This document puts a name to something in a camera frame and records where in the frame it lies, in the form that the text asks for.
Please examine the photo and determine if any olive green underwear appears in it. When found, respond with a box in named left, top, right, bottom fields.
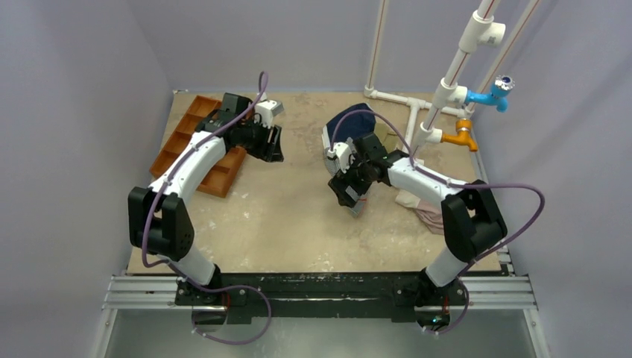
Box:
left=373, top=122, right=401, bottom=153

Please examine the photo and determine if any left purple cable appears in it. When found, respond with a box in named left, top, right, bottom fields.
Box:
left=141, top=71, right=273, bottom=346

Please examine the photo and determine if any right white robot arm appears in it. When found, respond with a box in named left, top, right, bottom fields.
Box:
left=325, top=134, right=508, bottom=304

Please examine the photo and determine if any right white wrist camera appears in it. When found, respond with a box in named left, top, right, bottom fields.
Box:
left=324, top=142, right=355, bottom=176

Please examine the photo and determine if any navy blue underwear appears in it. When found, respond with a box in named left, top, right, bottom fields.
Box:
left=321, top=103, right=376, bottom=151

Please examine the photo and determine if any pink underwear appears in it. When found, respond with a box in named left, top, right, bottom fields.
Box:
left=414, top=201, right=444, bottom=235

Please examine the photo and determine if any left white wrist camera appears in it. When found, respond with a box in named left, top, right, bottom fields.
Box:
left=254, top=92, right=285, bottom=128

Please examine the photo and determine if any white PVC pipe frame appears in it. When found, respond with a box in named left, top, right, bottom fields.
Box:
left=364, top=1, right=540, bottom=142

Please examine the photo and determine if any aluminium rail frame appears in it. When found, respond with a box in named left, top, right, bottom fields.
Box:
left=104, top=248, right=537, bottom=310

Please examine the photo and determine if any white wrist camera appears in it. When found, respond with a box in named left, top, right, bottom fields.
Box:
left=324, top=142, right=355, bottom=176
left=254, top=92, right=285, bottom=128

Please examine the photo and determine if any orange plastic faucet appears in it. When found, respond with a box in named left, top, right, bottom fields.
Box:
left=440, top=119, right=478, bottom=152

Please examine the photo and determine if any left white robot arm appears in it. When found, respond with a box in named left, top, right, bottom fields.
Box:
left=127, top=92, right=284, bottom=305

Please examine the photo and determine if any grey striped underwear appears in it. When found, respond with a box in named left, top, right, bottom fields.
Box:
left=347, top=191, right=368, bottom=217

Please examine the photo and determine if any blue plastic faucet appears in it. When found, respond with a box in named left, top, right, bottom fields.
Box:
left=464, top=75, right=515, bottom=113

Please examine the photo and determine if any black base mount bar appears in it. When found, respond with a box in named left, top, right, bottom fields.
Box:
left=174, top=271, right=468, bottom=327

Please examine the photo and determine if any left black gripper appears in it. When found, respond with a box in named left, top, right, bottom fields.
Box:
left=237, top=117, right=282, bottom=163

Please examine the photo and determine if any orange compartment tray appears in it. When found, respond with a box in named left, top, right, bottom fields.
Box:
left=150, top=95, right=246, bottom=198

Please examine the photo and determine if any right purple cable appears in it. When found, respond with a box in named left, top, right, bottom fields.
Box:
left=329, top=108, right=546, bottom=337

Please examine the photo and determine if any purple cable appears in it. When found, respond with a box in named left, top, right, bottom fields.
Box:
left=329, top=108, right=546, bottom=337
left=141, top=71, right=273, bottom=346

